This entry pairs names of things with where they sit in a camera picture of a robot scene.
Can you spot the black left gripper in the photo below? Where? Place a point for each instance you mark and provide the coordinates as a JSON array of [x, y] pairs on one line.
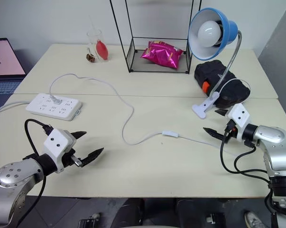
[[68, 159]]

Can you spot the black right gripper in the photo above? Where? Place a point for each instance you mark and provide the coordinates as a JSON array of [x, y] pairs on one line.
[[231, 135]]

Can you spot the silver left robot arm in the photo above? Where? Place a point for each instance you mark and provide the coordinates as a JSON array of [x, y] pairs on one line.
[[13, 175]]

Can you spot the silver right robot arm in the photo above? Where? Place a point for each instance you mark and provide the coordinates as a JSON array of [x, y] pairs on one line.
[[274, 142]]

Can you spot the blue clip desk lamp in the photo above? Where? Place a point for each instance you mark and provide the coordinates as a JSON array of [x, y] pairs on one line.
[[224, 28]]

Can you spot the black pack with orange latch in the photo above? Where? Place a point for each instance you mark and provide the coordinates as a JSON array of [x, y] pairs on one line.
[[233, 89]]

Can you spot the white power strip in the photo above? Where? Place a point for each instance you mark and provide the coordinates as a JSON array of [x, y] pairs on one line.
[[44, 109]]

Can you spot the dark rounded shape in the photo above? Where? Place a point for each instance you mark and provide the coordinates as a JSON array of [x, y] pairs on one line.
[[189, 211], [131, 211]]

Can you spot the small brown dried item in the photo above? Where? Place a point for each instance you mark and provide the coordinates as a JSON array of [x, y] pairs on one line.
[[90, 57]]

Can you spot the pink foil snack bag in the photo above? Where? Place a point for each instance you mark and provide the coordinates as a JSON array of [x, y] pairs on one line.
[[160, 55]]

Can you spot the red rubber bulb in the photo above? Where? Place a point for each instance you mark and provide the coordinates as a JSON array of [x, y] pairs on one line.
[[102, 49]]

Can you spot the white shoe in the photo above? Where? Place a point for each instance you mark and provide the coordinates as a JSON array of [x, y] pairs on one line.
[[251, 219]]

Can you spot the clear drinking glass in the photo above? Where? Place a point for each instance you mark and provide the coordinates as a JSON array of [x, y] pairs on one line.
[[93, 36]]

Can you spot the clear thin stirring stick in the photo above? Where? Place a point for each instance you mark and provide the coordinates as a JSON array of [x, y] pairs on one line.
[[93, 27]]

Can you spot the open laptop computer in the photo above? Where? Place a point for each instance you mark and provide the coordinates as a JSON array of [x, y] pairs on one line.
[[4, 59]]

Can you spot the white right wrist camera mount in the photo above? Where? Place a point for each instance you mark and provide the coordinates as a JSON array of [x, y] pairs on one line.
[[240, 116]]

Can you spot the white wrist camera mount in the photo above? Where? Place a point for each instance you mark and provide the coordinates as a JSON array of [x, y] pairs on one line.
[[240, 116], [56, 141]]

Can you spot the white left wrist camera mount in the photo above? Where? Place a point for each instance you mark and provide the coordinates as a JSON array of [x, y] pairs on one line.
[[56, 141]]

